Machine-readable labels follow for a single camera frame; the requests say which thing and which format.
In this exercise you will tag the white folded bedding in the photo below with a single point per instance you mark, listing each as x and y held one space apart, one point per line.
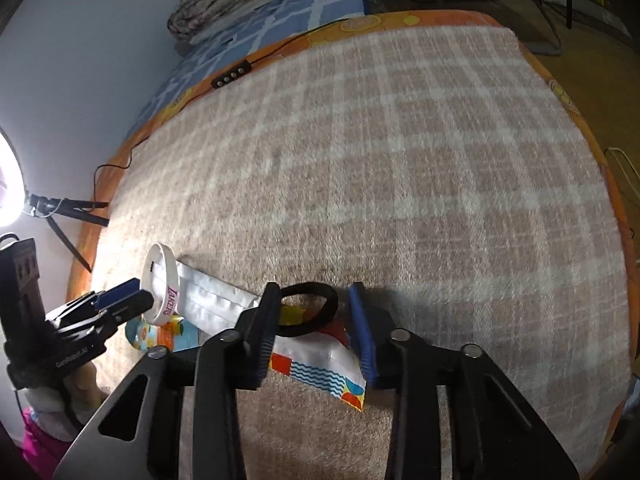
210 36

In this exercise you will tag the beige plaid blanket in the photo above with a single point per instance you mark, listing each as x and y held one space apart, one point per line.
400 185

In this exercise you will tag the white wristband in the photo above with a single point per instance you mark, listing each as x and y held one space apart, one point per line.
170 300

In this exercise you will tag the orange fruit print packet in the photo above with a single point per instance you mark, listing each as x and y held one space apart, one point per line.
172 334

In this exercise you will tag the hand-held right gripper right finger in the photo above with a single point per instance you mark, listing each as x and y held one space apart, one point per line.
362 340

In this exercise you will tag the colourful patterned packet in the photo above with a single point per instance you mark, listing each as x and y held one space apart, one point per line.
320 370

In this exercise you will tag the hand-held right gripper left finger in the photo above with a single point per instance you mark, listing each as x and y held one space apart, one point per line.
262 365

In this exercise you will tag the black tripod stand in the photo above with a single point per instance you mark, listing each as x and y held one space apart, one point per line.
75 206

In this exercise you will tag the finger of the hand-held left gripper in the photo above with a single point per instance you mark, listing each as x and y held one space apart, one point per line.
130 307
117 294

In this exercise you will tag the person's left forearm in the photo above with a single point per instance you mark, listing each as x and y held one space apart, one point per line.
45 440

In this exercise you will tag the blue checked bed sheet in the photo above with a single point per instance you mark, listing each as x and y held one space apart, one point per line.
300 10

